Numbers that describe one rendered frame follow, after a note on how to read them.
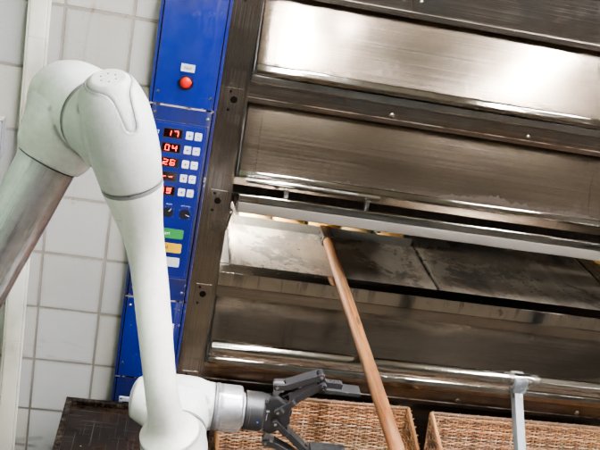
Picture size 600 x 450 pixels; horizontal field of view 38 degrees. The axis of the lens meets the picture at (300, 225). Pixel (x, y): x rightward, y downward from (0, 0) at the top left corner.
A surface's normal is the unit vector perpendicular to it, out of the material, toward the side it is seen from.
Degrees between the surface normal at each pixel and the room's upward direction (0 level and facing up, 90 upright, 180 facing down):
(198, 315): 90
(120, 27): 90
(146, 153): 85
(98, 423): 0
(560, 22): 90
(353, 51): 70
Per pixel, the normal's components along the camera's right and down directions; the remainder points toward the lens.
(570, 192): 0.16, 0.03
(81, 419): 0.18, -0.92
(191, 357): 0.11, 0.36
